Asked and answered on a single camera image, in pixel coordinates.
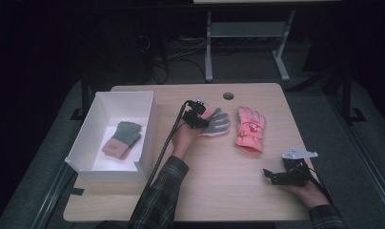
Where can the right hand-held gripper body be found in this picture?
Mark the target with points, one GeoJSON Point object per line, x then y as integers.
{"type": "Point", "coordinates": [295, 173]}

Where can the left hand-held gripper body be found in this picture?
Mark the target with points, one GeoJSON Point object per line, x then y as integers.
{"type": "Point", "coordinates": [193, 114]}

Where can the grey knit glove pink cuff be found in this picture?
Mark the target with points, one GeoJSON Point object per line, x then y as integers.
{"type": "Point", "coordinates": [125, 132]}
{"type": "Point", "coordinates": [130, 149]}

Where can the white box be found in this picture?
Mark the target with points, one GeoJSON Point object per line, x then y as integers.
{"type": "Point", "coordinates": [117, 105]}

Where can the person's left hand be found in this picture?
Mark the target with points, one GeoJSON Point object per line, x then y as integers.
{"type": "Point", "coordinates": [184, 140]}

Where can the person's right hand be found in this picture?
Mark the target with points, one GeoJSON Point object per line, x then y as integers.
{"type": "Point", "coordinates": [311, 194]}

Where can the grey metal stand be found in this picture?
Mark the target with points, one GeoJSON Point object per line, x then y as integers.
{"type": "Point", "coordinates": [247, 30]}

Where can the black tape strip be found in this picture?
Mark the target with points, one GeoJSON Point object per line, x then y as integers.
{"type": "Point", "coordinates": [76, 191]}

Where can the aluminium floor rail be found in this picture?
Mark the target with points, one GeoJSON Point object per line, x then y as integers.
{"type": "Point", "coordinates": [52, 197]}
{"type": "Point", "coordinates": [365, 162]}

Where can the black stand post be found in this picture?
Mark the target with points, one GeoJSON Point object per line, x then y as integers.
{"type": "Point", "coordinates": [85, 95]}
{"type": "Point", "coordinates": [348, 95]}

